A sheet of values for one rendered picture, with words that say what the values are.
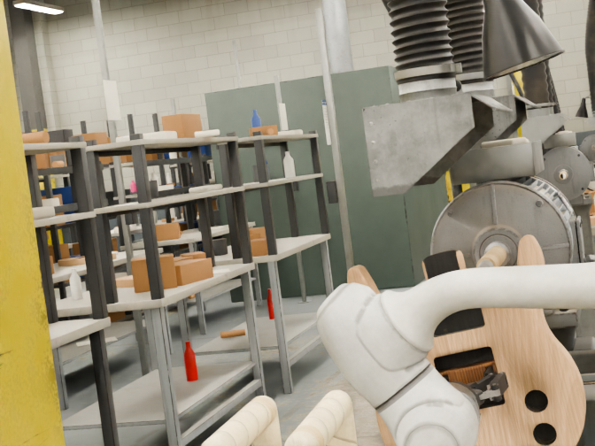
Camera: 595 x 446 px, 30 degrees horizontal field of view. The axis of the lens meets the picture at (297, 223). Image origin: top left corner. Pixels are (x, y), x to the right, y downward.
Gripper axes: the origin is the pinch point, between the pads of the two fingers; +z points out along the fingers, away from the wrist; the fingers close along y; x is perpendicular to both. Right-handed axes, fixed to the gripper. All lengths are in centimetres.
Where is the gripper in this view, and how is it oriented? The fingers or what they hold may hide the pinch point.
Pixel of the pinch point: (468, 381)
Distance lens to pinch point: 189.3
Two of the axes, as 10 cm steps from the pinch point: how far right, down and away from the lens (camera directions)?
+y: 9.3, -2.4, -2.8
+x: -2.5, -9.7, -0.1
